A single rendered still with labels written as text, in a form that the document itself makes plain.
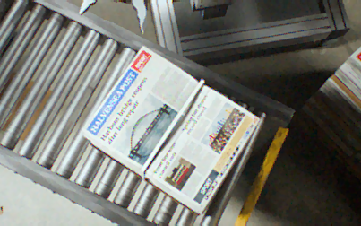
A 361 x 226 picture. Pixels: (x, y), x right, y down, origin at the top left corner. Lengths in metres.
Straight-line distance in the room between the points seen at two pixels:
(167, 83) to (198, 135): 0.16
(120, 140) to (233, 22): 1.16
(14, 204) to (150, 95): 1.21
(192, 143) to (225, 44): 1.04
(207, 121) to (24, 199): 1.25
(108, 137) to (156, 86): 0.18
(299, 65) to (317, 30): 0.24
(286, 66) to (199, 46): 0.49
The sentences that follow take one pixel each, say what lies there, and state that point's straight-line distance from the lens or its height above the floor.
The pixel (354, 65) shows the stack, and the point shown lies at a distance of 1.79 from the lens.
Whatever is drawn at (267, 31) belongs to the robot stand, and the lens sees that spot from 2.38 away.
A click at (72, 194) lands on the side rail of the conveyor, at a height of 0.80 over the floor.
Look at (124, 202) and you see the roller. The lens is 1.58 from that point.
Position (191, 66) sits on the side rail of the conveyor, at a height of 0.80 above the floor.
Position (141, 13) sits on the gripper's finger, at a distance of 1.25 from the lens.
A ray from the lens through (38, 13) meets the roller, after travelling 1.77.
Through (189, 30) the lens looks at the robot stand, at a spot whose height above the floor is 0.21.
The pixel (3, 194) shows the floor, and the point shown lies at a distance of 2.47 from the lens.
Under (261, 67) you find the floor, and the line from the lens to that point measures 2.56.
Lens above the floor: 2.37
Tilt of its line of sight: 75 degrees down
